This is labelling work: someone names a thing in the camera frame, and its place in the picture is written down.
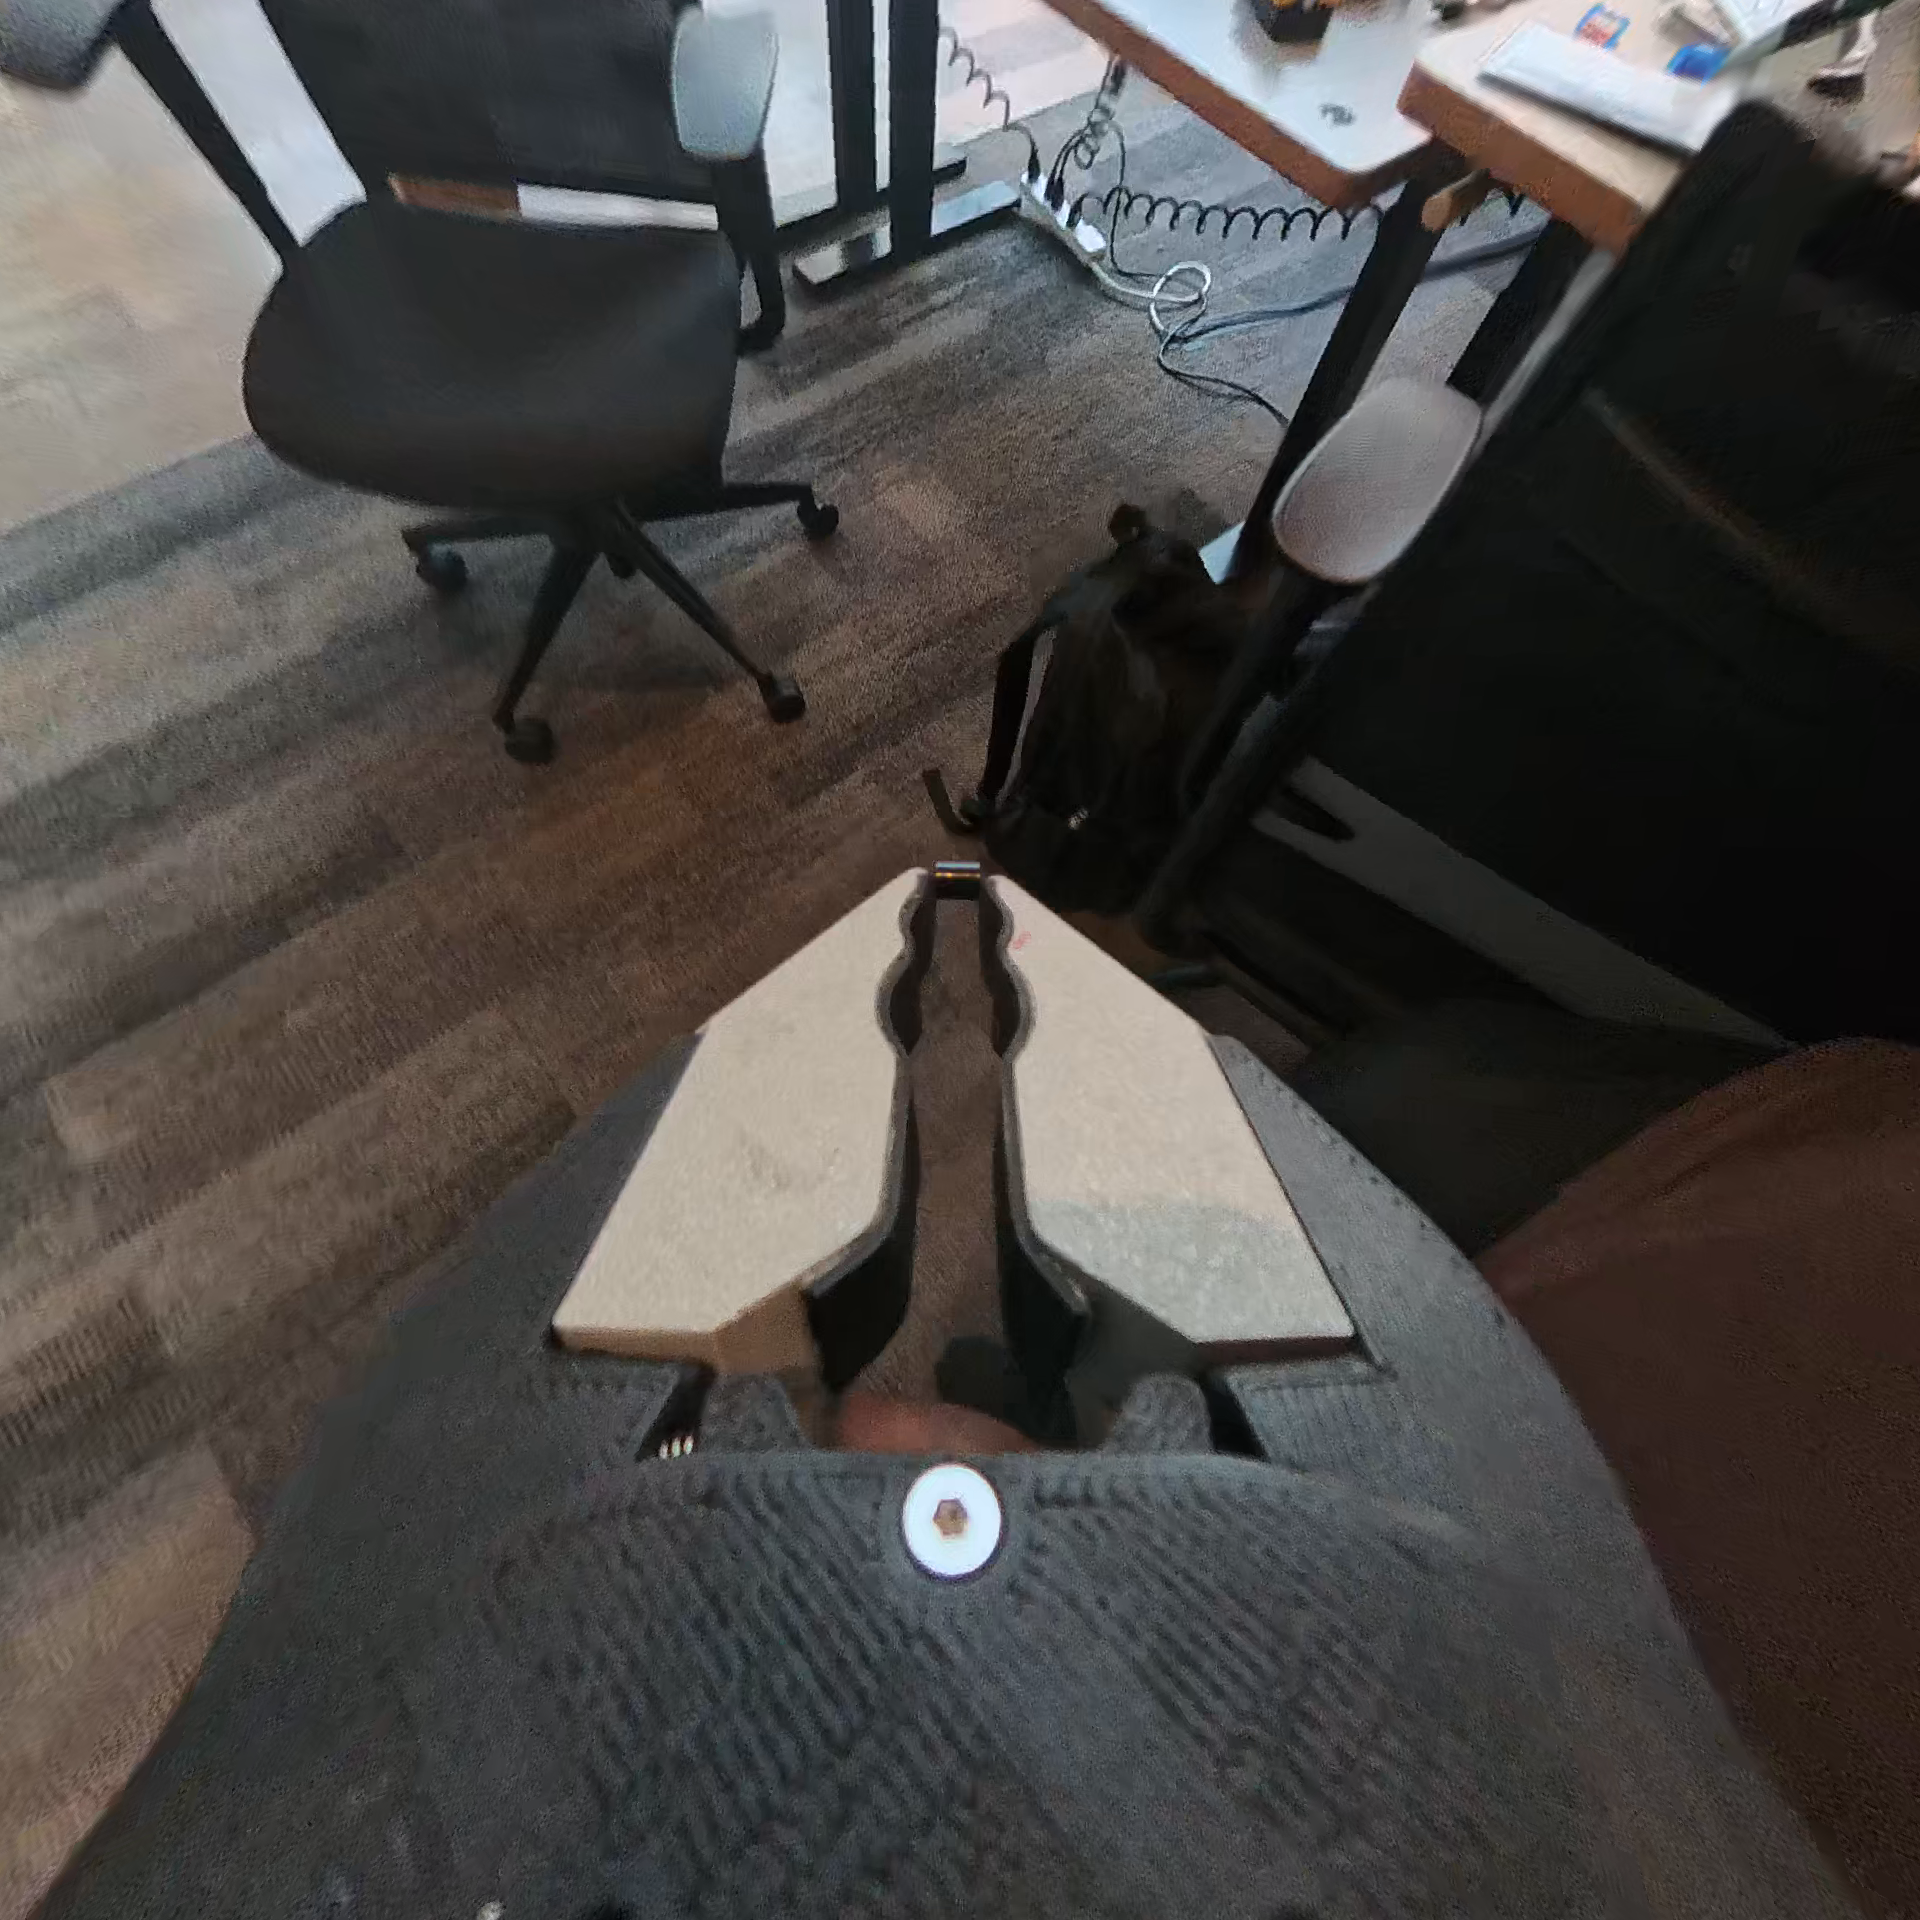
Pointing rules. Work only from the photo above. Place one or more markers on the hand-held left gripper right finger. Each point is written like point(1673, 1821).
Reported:
point(1152, 1168)

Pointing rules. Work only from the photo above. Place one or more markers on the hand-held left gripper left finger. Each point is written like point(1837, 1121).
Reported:
point(747, 1168)

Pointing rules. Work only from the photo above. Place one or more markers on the black desk legs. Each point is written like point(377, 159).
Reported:
point(887, 133)

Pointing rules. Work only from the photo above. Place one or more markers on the wooden neighbour desk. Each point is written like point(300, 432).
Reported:
point(1546, 149)

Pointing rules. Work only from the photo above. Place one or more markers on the dark backpack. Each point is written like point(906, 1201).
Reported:
point(1109, 718)

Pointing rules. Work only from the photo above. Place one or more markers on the person's torso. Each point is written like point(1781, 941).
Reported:
point(1724, 1350)

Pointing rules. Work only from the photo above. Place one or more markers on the black office chair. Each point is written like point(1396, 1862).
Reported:
point(1650, 602)
point(482, 346)

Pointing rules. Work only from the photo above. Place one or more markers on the white power strip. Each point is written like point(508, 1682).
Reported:
point(1065, 213)

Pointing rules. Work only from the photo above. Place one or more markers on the white keyboard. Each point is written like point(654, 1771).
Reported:
point(1590, 79)

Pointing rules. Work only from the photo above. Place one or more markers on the black metal desk frame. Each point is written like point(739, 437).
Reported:
point(1343, 359)

